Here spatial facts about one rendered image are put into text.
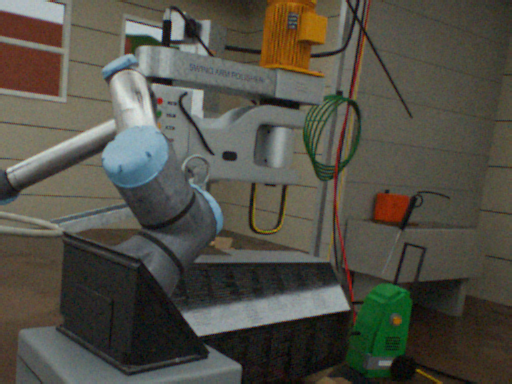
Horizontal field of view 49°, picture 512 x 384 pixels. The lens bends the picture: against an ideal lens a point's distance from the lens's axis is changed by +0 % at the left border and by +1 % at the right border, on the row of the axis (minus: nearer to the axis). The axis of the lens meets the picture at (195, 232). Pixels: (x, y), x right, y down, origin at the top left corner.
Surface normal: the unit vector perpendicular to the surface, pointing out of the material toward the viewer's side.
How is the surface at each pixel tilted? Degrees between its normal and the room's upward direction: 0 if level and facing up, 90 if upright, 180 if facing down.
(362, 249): 90
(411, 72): 90
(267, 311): 45
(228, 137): 90
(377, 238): 90
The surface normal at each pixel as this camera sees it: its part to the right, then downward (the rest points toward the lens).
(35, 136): 0.55, 0.17
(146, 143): -0.40, -0.65
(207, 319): 0.39, -0.58
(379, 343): 0.23, 0.16
